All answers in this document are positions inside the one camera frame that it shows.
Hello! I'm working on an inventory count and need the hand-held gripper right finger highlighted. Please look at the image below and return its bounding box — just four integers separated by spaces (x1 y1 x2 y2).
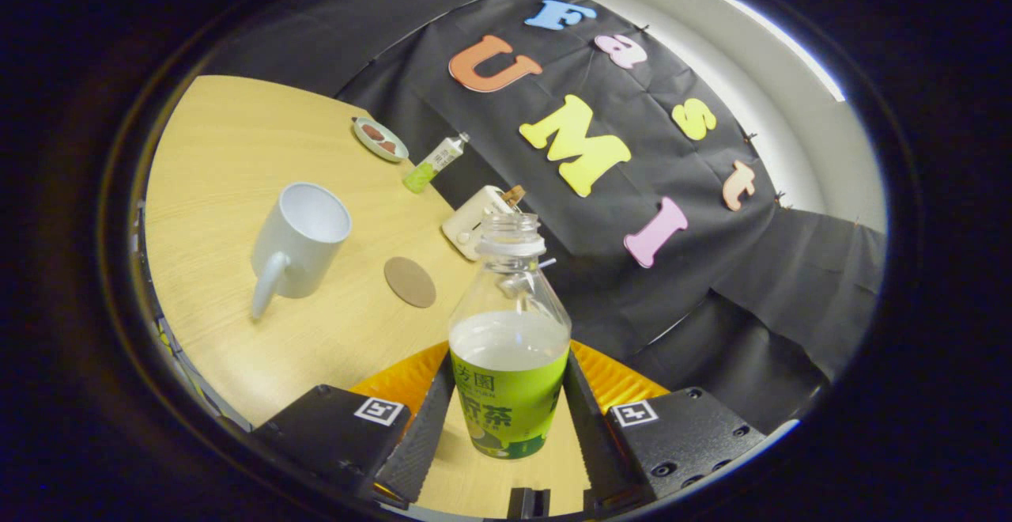
563 340 768 507

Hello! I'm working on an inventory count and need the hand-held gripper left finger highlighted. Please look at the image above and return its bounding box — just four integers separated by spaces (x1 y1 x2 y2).
251 342 458 507

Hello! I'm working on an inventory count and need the green label juice bottle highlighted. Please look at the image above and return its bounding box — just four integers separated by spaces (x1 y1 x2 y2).
448 212 572 460

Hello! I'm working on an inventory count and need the brown round coaster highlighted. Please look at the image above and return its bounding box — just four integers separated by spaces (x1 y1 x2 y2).
383 256 437 309

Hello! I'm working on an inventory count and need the white cup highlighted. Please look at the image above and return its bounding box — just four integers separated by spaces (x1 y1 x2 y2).
251 182 353 320

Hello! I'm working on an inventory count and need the small green drink bottle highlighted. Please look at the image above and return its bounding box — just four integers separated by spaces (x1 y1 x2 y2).
403 132 470 195

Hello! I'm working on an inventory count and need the white toaster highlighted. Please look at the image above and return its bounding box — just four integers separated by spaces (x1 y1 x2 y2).
441 184 523 262

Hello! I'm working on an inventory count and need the pale green plate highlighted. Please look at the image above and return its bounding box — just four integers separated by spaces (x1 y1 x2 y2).
352 116 410 163

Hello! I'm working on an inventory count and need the wooden table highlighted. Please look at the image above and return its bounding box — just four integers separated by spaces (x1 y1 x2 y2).
145 75 594 516

